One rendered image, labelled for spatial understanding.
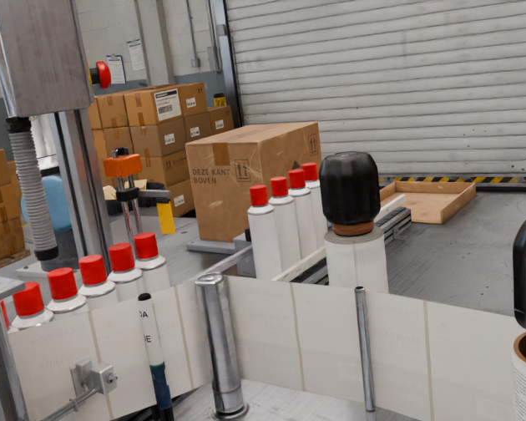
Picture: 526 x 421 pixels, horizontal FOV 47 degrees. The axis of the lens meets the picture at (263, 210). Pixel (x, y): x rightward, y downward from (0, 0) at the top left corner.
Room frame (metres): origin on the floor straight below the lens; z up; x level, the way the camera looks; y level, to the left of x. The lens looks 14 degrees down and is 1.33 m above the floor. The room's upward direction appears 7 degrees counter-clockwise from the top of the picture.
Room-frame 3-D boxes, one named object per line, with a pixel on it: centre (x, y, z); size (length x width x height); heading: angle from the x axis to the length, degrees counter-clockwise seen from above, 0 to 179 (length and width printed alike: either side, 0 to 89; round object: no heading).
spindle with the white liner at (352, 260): (0.83, -0.12, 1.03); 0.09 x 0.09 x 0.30
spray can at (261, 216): (1.13, 0.00, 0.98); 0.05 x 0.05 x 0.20
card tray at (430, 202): (1.74, -0.45, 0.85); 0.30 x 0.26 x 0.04; 143
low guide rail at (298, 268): (1.15, -0.06, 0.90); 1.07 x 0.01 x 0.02; 143
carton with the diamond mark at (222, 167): (1.67, 0.00, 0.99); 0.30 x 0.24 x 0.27; 144
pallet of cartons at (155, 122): (5.39, 0.80, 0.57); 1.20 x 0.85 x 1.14; 149
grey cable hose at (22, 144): (0.87, 0.32, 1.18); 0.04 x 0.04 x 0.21
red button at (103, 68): (0.88, 0.20, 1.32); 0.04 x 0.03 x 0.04; 18
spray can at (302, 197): (1.23, -0.08, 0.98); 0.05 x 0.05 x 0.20
